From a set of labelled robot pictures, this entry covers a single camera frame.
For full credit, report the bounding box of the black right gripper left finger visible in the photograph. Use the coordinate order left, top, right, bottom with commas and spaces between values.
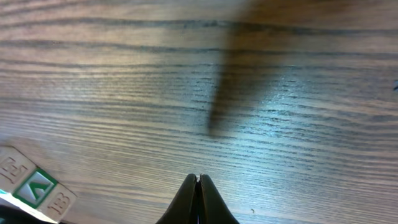
156, 174, 197, 224

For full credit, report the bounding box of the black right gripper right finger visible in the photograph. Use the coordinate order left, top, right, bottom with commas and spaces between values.
198, 174, 239, 224

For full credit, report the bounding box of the green letter block right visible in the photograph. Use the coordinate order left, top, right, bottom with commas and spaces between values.
1, 146, 76, 223

